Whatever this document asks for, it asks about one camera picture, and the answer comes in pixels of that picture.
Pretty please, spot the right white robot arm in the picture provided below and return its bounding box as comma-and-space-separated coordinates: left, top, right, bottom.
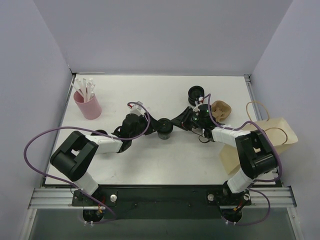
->
171, 104, 278, 204

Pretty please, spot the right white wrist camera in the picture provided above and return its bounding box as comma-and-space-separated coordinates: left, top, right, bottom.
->
193, 96, 205, 112

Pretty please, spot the black mounting base plate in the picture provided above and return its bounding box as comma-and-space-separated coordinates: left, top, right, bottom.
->
71, 185, 252, 222

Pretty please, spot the brown pulp cup carrier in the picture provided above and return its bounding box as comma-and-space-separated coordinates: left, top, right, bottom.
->
211, 100, 232, 122

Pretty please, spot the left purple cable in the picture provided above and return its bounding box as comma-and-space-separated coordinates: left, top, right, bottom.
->
23, 101, 151, 223

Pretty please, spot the white wrapped straws bundle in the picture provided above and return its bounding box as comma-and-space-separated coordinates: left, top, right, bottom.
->
71, 78, 96, 103

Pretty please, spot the grey paper coffee cup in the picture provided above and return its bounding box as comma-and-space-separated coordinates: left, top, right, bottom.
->
157, 131, 171, 140

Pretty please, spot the pink straw holder cup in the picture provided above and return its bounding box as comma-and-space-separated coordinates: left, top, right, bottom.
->
73, 91, 102, 120

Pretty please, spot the stack of black lids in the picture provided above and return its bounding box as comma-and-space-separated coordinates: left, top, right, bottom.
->
188, 85, 205, 107

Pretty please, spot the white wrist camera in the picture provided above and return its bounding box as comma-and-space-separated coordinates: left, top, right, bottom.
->
193, 96, 205, 112
127, 101, 143, 116

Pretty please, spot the brown paper takeout bag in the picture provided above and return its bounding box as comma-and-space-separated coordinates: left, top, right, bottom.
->
219, 101, 298, 175

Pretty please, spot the purple cable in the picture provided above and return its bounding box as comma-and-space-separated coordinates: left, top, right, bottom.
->
23, 101, 151, 223
197, 93, 283, 226

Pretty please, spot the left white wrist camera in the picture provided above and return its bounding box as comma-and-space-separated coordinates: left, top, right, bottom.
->
127, 101, 143, 116

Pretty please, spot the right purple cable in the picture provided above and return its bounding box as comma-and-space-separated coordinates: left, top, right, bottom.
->
197, 93, 283, 226

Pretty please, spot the black coffee cup lid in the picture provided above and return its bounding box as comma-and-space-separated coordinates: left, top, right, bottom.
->
157, 118, 174, 134

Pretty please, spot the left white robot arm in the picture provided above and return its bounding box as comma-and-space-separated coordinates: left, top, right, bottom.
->
50, 113, 162, 206

